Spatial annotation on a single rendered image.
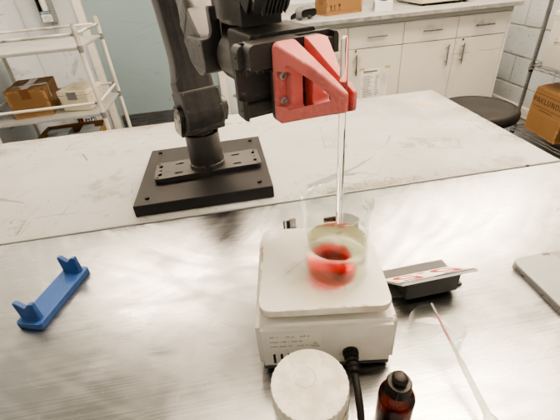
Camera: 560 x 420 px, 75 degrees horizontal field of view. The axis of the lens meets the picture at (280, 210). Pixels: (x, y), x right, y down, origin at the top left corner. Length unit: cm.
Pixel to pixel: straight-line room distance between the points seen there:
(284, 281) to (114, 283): 27
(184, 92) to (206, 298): 33
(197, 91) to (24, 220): 38
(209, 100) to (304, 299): 40
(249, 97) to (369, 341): 25
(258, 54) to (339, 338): 26
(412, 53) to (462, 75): 49
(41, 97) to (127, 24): 103
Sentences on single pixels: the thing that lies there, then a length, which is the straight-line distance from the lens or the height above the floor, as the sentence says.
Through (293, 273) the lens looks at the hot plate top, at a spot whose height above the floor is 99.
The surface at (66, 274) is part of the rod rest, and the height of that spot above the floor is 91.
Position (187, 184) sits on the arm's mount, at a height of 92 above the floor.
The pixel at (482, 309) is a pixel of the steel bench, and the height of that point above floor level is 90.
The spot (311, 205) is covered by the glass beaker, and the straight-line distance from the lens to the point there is 34.
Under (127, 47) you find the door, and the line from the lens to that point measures 335.
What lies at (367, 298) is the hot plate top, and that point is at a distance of 34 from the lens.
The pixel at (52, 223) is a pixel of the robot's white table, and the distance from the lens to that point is 73.
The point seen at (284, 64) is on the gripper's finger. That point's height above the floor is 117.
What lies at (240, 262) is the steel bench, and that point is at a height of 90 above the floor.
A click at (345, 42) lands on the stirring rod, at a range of 28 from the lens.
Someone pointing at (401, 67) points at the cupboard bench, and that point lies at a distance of 305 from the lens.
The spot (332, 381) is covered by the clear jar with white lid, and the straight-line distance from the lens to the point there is 30.
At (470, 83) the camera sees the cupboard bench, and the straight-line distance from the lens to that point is 340.
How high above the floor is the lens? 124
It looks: 34 degrees down
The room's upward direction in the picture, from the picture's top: 5 degrees counter-clockwise
